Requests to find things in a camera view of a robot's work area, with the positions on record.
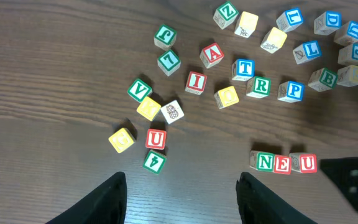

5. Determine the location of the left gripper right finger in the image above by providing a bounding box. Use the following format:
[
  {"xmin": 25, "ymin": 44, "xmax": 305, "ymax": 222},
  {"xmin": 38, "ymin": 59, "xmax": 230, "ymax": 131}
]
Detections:
[{"xmin": 236, "ymin": 172, "xmax": 317, "ymax": 224}]

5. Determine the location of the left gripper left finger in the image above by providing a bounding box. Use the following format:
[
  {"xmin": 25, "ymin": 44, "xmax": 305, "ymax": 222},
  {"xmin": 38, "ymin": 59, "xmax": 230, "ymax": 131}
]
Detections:
[{"xmin": 47, "ymin": 172, "xmax": 127, "ymax": 224}]

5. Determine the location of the green N block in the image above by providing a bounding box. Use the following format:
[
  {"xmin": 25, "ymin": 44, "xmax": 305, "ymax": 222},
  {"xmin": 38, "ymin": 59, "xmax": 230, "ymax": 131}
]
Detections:
[{"xmin": 249, "ymin": 151, "xmax": 275, "ymax": 172}]

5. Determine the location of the red E block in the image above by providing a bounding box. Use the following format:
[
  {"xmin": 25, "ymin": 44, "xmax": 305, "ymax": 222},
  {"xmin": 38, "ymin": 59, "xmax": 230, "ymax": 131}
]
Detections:
[{"xmin": 273, "ymin": 155, "xmax": 291, "ymax": 175}]

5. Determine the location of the red u block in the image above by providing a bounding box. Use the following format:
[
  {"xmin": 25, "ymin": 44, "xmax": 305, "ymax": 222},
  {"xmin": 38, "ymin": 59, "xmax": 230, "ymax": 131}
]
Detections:
[
  {"xmin": 289, "ymin": 152, "xmax": 317, "ymax": 174},
  {"xmin": 145, "ymin": 129, "xmax": 167, "ymax": 150}
]

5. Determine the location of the blue P block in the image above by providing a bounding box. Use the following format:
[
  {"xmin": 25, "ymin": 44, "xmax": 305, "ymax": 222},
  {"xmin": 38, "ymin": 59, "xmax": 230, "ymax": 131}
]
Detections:
[{"xmin": 277, "ymin": 81, "xmax": 305, "ymax": 103}]

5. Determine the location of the green R block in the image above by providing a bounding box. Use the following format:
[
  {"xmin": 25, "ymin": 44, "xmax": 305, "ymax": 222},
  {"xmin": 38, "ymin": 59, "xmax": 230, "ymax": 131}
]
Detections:
[{"xmin": 246, "ymin": 76, "xmax": 271, "ymax": 98}]

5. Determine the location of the red I block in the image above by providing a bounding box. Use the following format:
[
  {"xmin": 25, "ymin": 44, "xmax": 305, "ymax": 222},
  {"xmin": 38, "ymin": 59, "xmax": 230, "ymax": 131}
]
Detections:
[{"xmin": 185, "ymin": 72, "xmax": 208, "ymax": 95}]

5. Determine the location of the green 4 block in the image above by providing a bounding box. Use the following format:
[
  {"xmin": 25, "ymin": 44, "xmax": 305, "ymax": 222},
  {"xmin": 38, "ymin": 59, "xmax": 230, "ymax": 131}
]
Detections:
[{"xmin": 142, "ymin": 149, "xmax": 167, "ymax": 175}]

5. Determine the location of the yellow block far left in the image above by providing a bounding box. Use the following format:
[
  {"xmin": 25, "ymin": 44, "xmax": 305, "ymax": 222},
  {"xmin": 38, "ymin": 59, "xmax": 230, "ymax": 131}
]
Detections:
[{"xmin": 108, "ymin": 128, "xmax": 135, "ymax": 154}]

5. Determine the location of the yellow S block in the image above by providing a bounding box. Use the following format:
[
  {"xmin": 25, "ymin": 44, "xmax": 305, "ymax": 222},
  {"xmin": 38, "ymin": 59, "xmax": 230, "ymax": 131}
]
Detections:
[{"xmin": 336, "ymin": 65, "xmax": 358, "ymax": 87}]

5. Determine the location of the green B block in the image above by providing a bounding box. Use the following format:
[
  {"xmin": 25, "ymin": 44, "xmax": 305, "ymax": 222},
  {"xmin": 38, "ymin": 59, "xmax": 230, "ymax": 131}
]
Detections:
[{"xmin": 308, "ymin": 68, "xmax": 338, "ymax": 92}]

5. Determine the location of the yellow block beside V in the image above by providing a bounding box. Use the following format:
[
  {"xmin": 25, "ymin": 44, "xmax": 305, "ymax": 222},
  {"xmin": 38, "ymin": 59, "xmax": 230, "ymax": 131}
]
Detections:
[{"xmin": 136, "ymin": 96, "xmax": 161, "ymax": 121}]

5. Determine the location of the yellow block centre low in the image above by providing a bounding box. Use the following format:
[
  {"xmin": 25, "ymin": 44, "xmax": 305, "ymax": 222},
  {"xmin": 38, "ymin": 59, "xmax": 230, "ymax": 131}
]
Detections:
[{"xmin": 214, "ymin": 86, "xmax": 239, "ymax": 109}]

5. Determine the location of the plain wooden picture block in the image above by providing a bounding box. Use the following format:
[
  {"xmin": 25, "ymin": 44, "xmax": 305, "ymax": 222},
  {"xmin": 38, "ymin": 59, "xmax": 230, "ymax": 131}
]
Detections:
[{"xmin": 160, "ymin": 100, "xmax": 185, "ymax": 124}]

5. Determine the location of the green V block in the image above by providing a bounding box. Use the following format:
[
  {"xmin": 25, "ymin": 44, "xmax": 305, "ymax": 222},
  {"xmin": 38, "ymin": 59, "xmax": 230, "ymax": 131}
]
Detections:
[{"xmin": 127, "ymin": 78, "xmax": 152, "ymax": 103}]

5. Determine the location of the blue 5 block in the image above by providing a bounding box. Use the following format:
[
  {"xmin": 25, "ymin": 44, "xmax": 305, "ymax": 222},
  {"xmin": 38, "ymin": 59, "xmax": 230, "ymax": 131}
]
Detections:
[{"xmin": 337, "ymin": 43, "xmax": 358, "ymax": 66}]

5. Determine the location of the blue L block middle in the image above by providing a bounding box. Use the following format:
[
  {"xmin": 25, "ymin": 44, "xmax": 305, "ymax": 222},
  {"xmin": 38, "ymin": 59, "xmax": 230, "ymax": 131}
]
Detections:
[{"xmin": 293, "ymin": 40, "xmax": 322, "ymax": 65}]

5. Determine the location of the blue l block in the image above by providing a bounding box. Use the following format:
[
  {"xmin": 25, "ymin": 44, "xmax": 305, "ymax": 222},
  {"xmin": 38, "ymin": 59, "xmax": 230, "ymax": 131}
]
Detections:
[
  {"xmin": 293, "ymin": 40, "xmax": 322, "ymax": 65},
  {"xmin": 276, "ymin": 7, "xmax": 304, "ymax": 33}
]

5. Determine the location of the blue T block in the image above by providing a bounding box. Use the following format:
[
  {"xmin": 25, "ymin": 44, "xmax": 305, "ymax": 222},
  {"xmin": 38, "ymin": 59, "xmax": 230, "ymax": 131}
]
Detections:
[{"xmin": 231, "ymin": 58, "xmax": 255, "ymax": 81}]

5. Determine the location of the blue D block tilted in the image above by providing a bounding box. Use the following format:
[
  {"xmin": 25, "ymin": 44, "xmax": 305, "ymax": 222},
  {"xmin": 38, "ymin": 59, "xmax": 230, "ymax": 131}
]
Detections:
[{"xmin": 334, "ymin": 21, "xmax": 358, "ymax": 46}]

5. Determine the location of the green 7 block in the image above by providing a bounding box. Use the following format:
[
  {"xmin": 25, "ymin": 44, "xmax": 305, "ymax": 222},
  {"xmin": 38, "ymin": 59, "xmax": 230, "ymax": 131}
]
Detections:
[{"xmin": 157, "ymin": 49, "xmax": 181, "ymax": 77}]

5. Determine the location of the red A block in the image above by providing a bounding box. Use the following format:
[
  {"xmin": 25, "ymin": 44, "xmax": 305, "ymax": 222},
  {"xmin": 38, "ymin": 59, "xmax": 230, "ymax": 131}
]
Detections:
[{"xmin": 200, "ymin": 42, "xmax": 224, "ymax": 68}]

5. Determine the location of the yellow block centre top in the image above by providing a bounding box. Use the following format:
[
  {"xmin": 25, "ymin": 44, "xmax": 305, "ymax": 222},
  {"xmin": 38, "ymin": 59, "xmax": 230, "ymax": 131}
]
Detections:
[{"xmin": 260, "ymin": 27, "xmax": 287, "ymax": 54}]

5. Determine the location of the blue L block top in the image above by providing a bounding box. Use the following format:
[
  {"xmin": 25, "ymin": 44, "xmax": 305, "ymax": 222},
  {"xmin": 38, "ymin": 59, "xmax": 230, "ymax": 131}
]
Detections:
[{"xmin": 276, "ymin": 7, "xmax": 304, "ymax": 33}]

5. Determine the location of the green block upper left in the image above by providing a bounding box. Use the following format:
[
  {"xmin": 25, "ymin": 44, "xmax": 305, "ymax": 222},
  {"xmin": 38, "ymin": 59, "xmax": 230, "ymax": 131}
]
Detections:
[{"xmin": 154, "ymin": 24, "xmax": 177, "ymax": 51}]

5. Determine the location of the yellow block top left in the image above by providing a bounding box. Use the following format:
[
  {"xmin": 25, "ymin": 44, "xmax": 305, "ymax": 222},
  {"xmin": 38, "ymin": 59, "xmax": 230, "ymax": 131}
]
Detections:
[{"xmin": 234, "ymin": 11, "xmax": 259, "ymax": 38}]

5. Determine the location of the green Z block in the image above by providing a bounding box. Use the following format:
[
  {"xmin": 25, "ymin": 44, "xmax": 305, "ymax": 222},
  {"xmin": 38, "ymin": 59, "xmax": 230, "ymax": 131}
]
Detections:
[{"xmin": 213, "ymin": 1, "xmax": 239, "ymax": 29}]

